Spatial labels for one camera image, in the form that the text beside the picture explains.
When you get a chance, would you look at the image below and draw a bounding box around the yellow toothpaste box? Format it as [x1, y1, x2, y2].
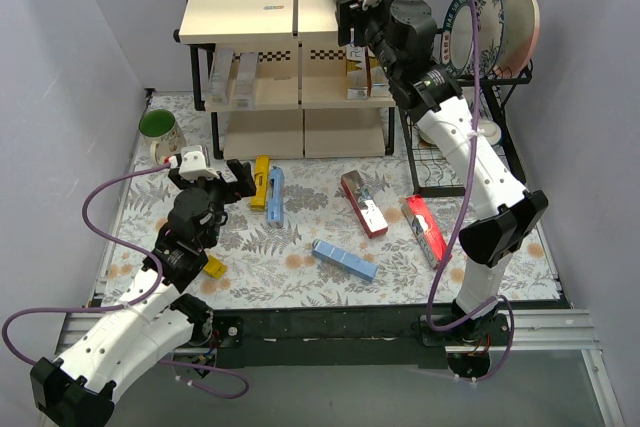
[250, 155, 270, 211]

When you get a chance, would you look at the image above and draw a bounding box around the blue floral plate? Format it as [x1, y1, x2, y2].
[474, 0, 504, 77]

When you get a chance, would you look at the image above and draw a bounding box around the small yellow box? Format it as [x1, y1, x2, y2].
[203, 255, 227, 279]

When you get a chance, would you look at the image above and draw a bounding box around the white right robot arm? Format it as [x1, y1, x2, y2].
[336, 0, 548, 345]

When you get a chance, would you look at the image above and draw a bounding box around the silver RO toothpaste box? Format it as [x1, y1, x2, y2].
[367, 50, 390, 98]

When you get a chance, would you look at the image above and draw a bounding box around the brown red toothpaste box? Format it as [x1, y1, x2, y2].
[341, 170, 388, 239]

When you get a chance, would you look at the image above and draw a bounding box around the light blue toothpaste box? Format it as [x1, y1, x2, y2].
[267, 167, 284, 228]

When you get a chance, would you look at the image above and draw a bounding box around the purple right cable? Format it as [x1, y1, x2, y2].
[374, 0, 514, 381]

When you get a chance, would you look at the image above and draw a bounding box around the green floral mug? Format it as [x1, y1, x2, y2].
[138, 109, 187, 165]

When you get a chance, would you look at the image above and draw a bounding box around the teal rimmed plate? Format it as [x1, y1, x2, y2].
[440, 0, 473, 78]

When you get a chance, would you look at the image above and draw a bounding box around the silver striped toothpaste box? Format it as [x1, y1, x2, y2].
[208, 47, 235, 106]

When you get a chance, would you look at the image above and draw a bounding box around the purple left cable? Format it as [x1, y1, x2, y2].
[1, 158, 250, 400]

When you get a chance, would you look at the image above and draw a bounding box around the pink beige plate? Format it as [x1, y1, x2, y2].
[494, 0, 540, 78]

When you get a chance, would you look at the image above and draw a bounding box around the black wire dish rack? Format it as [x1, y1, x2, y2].
[394, 26, 534, 198]

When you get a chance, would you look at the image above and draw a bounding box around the beige three-tier shelf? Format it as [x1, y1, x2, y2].
[174, 0, 396, 159]

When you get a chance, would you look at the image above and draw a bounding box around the purple cable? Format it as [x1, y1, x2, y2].
[374, 0, 514, 381]
[1, 158, 250, 400]

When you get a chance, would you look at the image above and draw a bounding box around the silver white toothpaste box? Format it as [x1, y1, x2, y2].
[233, 52, 259, 110]

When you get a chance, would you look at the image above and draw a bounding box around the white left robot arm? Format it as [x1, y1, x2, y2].
[30, 151, 256, 426]

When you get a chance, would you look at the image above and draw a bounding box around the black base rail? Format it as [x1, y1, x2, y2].
[57, 296, 599, 368]

